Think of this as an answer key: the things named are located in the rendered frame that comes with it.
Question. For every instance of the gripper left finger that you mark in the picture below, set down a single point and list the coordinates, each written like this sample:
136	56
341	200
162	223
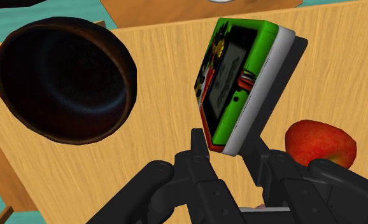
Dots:
199	183

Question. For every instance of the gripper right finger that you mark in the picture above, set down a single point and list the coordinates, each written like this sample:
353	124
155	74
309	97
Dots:
320	192

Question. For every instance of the green printed box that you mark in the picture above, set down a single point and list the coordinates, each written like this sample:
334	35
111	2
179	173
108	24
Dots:
252	80

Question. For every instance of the red apple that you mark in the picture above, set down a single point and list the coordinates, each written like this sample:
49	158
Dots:
317	142

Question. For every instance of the light wooden table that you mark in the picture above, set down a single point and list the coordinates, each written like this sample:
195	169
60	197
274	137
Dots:
162	93

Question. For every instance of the dark brown bowl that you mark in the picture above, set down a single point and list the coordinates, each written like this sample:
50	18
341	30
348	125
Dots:
63	83

